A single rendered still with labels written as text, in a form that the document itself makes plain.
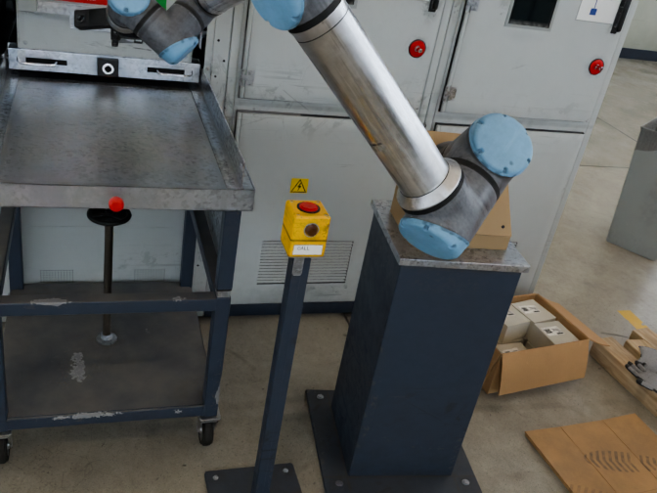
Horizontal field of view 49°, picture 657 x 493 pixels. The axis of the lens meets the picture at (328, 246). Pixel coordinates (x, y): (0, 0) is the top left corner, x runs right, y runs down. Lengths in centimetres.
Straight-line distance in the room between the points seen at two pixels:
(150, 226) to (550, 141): 148
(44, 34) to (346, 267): 128
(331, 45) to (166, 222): 130
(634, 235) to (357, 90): 287
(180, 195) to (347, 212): 102
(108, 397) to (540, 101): 174
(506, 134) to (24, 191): 103
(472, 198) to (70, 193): 86
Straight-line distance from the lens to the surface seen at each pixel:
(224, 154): 184
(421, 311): 182
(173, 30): 176
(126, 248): 249
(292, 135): 237
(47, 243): 248
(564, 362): 272
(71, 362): 219
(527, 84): 265
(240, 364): 248
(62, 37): 227
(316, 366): 252
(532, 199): 287
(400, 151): 141
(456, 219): 150
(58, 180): 165
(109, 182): 165
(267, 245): 254
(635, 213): 400
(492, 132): 159
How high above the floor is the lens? 155
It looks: 29 degrees down
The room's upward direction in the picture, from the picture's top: 11 degrees clockwise
